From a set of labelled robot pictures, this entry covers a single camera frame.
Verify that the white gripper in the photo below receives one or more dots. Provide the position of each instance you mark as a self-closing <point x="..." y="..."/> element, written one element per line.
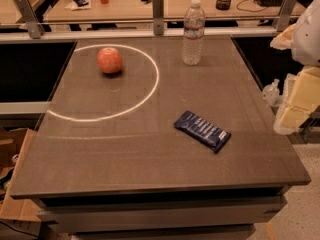
<point x="308" y="37"/>

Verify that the blue rxbar blueberry wrapper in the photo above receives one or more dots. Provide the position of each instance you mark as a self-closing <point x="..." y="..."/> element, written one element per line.
<point x="202" y="130"/>

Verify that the small clear sanitizer bottle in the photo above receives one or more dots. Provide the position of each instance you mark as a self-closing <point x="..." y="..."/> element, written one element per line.
<point x="270" y="93"/>

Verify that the clear plastic water bottle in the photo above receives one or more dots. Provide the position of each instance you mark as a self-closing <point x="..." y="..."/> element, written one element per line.
<point x="193" y="33"/>

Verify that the black mesh pen cup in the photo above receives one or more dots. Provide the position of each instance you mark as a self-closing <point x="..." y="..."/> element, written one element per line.
<point x="223" y="4"/>

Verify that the red apple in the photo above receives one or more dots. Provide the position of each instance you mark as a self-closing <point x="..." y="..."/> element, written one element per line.
<point x="109" y="60"/>

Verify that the wooden background desk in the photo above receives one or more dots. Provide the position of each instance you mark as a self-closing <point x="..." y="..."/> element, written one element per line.
<point x="136" y="10"/>

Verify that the right metal bracket post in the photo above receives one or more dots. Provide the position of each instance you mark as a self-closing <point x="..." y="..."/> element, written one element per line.
<point x="281" y="22"/>

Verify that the metal bracket post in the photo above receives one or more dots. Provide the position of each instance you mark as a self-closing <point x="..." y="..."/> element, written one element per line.
<point x="281" y="22"/>
<point x="158" y="16"/>
<point x="34" y="28"/>

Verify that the middle metal bracket post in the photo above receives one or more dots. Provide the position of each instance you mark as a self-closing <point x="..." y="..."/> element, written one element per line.
<point x="158" y="16"/>

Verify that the left metal bracket post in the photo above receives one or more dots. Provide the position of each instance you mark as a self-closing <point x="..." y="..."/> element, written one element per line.
<point x="34" y="28"/>

